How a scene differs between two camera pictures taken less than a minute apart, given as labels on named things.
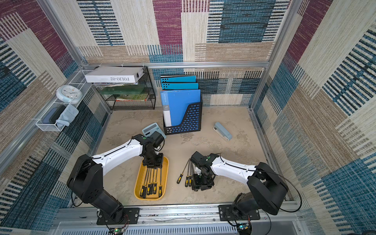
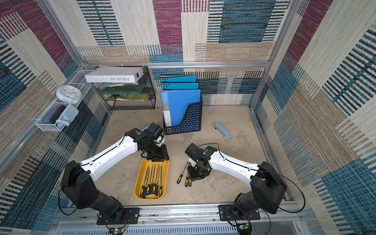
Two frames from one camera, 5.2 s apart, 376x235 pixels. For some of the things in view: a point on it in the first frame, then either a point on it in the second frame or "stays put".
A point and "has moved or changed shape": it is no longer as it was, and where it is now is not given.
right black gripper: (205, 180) → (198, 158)
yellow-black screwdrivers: (152, 185) stays put
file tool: (190, 176) has moved or changed shape
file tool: (145, 186) stays put
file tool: (155, 184) stays put
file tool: (187, 177) stays put
